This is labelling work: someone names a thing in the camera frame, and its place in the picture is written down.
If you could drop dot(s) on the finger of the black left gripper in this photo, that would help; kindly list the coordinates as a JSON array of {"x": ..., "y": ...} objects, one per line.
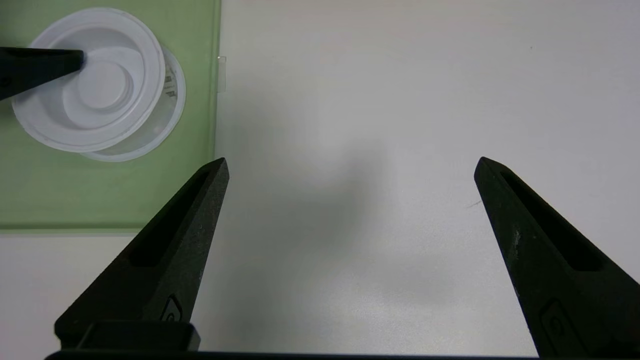
[{"x": 35, "y": 67}]

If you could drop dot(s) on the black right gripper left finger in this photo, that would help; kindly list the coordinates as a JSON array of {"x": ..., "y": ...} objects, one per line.
[{"x": 165, "y": 270}]

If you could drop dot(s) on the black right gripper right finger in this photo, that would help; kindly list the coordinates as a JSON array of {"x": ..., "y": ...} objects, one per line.
[{"x": 565, "y": 280}]

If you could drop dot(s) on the round white plastic container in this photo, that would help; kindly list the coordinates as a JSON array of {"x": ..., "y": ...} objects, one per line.
[{"x": 110, "y": 90}]

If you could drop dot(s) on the light green plastic tray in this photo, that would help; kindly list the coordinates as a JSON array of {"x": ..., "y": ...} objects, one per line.
[{"x": 30, "y": 190}]

